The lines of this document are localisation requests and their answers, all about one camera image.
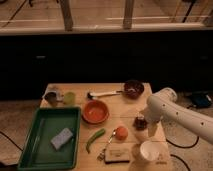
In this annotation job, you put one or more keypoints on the green plastic cup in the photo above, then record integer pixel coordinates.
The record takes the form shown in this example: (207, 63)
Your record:
(69, 98)

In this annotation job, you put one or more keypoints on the orange red bowl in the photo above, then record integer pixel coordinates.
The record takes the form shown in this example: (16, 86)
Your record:
(95, 112)

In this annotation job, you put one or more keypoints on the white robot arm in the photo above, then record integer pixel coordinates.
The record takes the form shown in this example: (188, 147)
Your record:
(163, 103)

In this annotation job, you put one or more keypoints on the dark purple grape bunch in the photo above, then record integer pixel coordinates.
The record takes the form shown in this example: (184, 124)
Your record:
(140, 123)

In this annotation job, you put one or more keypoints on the green plastic tray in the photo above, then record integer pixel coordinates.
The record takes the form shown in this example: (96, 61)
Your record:
(38, 153)

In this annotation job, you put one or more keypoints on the green chili pepper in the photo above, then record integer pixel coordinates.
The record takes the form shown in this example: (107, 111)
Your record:
(96, 135)

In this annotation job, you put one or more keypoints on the small tan box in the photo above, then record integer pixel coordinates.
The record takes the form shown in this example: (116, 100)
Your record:
(117, 155)

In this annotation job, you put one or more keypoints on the metal fork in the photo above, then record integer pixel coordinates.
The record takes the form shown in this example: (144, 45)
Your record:
(101, 156)

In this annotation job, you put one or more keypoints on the dark maroon bowl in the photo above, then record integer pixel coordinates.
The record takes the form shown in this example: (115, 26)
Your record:
(133, 89)

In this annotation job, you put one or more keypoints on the orange fruit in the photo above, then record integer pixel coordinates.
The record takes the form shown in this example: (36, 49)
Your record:
(121, 133)

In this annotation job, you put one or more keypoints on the blue grey sponge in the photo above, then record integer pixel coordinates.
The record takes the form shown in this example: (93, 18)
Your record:
(62, 138)

